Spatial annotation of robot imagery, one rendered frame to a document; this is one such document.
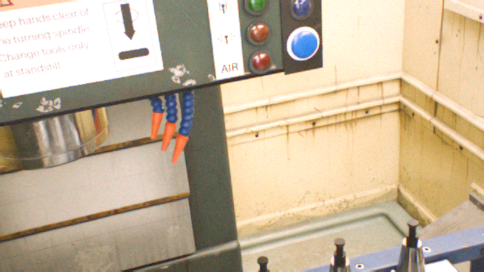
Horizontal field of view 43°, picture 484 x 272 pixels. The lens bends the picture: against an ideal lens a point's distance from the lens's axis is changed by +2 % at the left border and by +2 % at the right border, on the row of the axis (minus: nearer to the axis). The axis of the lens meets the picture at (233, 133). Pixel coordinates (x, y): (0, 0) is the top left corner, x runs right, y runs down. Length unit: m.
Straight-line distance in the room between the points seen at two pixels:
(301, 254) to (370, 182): 0.36
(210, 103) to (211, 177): 0.20
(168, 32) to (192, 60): 0.04
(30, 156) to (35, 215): 0.65
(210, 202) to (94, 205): 0.29
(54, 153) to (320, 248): 1.38
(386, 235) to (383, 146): 0.29
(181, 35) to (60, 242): 0.94
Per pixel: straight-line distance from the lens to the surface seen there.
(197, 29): 0.63
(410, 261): 0.92
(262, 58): 0.65
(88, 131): 0.81
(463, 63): 1.73
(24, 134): 0.79
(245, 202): 2.00
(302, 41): 0.65
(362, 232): 2.12
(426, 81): 1.89
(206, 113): 1.41
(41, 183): 1.40
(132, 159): 1.39
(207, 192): 1.51
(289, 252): 2.04
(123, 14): 0.61
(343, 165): 2.07
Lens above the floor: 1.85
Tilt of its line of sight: 27 degrees down
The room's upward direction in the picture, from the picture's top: 6 degrees counter-clockwise
